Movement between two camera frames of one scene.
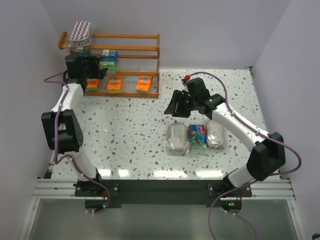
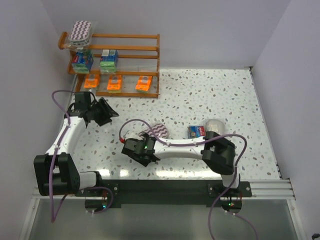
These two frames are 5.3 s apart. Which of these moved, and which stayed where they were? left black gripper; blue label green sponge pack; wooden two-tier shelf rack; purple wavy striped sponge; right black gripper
Moved: right black gripper; left black gripper
Stayed: wooden two-tier shelf rack; blue label green sponge pack; purple wavy striped sponge
